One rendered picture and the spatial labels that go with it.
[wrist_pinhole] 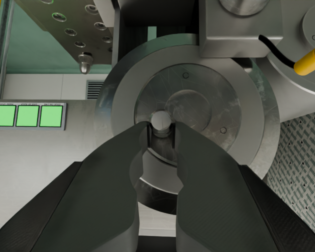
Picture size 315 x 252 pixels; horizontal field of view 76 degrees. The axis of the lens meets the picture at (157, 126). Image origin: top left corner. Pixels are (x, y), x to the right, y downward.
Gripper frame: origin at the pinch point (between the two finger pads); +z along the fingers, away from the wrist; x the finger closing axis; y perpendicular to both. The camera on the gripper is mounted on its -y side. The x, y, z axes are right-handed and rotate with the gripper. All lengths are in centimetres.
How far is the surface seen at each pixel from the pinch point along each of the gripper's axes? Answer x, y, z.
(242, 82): 6.0, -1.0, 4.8
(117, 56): -4.1, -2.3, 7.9
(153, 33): -14, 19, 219
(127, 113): -2.6, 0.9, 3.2
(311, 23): 12.0, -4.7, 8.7
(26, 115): -34, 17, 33
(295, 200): 19.3, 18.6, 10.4
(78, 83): -130, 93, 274
